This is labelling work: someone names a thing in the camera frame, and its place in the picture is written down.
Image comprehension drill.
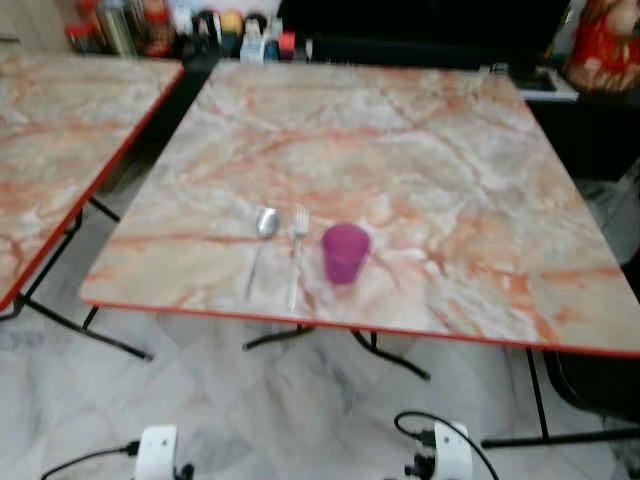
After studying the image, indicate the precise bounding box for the purple plastic cup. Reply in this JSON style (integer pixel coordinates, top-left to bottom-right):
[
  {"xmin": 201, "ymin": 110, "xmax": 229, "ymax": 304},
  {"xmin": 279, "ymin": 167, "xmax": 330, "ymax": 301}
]
[{"xmin": 320, "ymin": 222, "xmax": 372, "ymax": 286}]

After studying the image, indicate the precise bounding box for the black chair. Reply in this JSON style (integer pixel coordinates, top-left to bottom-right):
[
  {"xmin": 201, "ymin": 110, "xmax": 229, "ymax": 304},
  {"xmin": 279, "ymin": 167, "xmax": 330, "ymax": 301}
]
[{"xmin": 547, "ymin": 351, "xmax": 640, "ymax": 420}]

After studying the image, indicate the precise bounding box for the silver metal spoon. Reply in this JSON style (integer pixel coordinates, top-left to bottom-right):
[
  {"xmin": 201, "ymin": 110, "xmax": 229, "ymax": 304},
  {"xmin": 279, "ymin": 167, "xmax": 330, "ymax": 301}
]
[{"xmin": 244, "ymin": 206, "xmax": 282, "ymax": 301}]

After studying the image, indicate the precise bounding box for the silver metal fork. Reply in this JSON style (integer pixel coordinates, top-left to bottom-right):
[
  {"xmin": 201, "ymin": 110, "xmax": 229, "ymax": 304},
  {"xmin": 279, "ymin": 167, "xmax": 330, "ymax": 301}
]
[{"xmin": 288, "ymin": 204, "xmax": 312, "ymax": 311}]

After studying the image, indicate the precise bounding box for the black cabinet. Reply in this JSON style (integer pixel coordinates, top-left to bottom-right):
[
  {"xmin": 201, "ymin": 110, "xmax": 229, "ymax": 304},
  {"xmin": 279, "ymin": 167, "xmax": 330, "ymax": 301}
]
[{"xmin": 525, "ymin": 92, "xmax": 640, "ymax": 183}]

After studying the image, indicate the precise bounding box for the white tray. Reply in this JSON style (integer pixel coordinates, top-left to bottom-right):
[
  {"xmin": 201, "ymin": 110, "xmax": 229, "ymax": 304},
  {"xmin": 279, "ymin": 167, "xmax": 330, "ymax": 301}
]
[{"xmin": 508, "ymin": 64, "xmax": 581, "ymax": 102}]

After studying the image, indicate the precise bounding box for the black toy figure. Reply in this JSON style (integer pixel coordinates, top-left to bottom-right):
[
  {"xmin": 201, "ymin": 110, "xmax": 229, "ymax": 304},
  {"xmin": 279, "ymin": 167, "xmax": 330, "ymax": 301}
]
[{"xmin": 192, "ymin": 10, "xmax": 221, "ymax": 57}]

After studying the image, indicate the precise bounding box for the red bottle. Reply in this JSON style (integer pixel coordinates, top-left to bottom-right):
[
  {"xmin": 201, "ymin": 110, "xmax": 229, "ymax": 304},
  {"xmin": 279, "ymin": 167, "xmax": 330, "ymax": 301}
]
[{"xmin": 140, "ymin": 0, "xmax": 178, "ymax": 57}]

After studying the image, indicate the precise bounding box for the silver metal canister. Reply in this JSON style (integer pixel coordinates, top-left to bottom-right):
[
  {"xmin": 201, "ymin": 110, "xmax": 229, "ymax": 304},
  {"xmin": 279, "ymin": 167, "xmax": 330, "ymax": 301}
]
[{"xmin": 100, "ymin": 0, "xmax": 138, "ymax": 57}]

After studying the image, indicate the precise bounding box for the black television screen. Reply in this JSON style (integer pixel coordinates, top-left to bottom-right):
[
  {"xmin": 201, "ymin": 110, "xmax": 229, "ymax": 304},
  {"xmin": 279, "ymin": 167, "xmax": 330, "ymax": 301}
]
[{"xmin": 280, "ymin": 0, "xmax": 573, "ymax": 63}]

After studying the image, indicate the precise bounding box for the yellow toy figure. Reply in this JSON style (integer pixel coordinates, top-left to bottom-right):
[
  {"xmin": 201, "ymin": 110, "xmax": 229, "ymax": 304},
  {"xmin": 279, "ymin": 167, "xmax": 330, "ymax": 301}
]
[{"xmin": 220, "ymin": 8, "xmax": 246, "ymax": 37}]

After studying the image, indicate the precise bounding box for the red doll figurine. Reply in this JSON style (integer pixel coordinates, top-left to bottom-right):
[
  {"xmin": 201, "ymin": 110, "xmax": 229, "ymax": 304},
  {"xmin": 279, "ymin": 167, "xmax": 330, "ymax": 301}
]
[{"xmin": 565, "ymin": 0, "xmax": 640, "ymax": 94}]

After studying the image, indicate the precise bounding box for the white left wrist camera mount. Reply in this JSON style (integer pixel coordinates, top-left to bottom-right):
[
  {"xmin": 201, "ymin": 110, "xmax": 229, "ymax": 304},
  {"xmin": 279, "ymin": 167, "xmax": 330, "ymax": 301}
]
[{"xmin": 134, "ymin": 425, "xmax": 181, "ymax": 480}]

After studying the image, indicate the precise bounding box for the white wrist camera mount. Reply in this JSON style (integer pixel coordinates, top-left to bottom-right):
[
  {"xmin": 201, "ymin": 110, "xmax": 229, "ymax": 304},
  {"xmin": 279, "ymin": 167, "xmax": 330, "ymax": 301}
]
[
  {"xmin": 134, "ymin": 425, "xmax": 181, "ymax": 480},
  {"xmin": 430, "ymin": 421, "xmax": 474, "ymax": 480}
]

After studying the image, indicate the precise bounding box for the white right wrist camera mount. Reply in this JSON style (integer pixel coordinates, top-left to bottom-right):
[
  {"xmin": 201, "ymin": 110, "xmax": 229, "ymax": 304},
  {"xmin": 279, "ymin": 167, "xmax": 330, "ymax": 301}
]
[{"xmin": 430, "ymin": 421, "xmax": 474, "ymax": 480}]

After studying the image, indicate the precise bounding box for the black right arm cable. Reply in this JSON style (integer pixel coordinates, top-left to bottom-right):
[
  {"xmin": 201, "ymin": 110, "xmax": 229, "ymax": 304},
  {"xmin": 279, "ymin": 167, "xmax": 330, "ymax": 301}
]
[{"xmin": 393, "ymin": 410, "xmax": 499, "ymax": 480}]

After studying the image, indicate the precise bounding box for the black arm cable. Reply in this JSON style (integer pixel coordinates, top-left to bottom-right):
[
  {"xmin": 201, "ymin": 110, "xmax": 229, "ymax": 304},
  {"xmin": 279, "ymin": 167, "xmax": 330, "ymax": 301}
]
[
  {"xmin": 393, "ymin": 410, "xmax": 499, "ymax": 480},
  {"xmin": 40, "ymin": 441, "xmax": 140, "ymax": 480}
]

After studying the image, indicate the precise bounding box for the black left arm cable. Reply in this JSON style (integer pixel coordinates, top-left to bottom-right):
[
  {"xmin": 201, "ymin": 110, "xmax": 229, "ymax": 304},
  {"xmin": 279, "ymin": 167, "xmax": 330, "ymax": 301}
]
[{"xmin": 40, "ymin": 441, "xmax": 140, "ymax": 480}]

